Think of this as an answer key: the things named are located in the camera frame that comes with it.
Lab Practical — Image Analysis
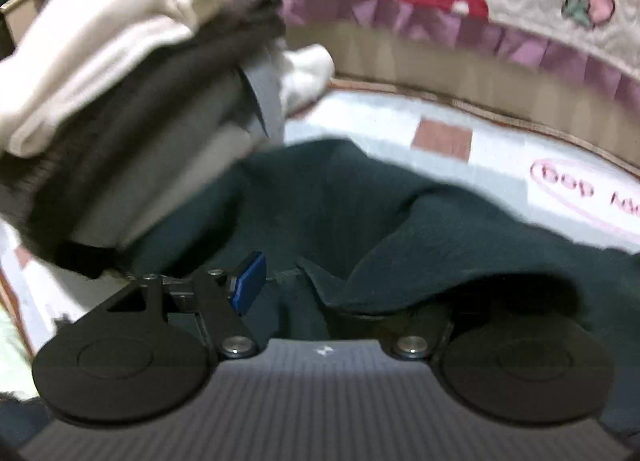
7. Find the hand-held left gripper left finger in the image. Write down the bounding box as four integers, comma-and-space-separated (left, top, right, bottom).
102, 250, 267, 360

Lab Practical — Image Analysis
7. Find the dark green garment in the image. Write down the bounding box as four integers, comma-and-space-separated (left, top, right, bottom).
120, 138, 640, 442

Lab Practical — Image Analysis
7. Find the white patterned floor mat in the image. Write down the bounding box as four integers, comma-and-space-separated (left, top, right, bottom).
0, 78, 640, 359

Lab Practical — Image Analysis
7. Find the cream folded garment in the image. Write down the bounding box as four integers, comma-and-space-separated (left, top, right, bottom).
0, 0, 231, 158

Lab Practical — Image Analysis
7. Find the white folded garment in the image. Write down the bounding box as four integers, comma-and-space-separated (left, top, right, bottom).
277, 44, 336, 118

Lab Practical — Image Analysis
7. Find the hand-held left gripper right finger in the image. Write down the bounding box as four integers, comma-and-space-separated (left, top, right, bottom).
382, 303, 456, 360

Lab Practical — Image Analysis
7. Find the cardboard box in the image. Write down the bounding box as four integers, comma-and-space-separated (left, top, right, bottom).
0, 0, 42, 62

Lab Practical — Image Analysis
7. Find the beige bed base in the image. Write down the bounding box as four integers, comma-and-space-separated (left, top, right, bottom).
280, 20, 640, 173

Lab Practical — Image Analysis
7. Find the stack of folded clothes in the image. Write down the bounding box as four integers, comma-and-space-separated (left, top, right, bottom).
0, 0, 288, 267

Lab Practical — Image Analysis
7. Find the grey folded garment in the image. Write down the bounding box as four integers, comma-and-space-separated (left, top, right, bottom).
65, 61, 287, 253

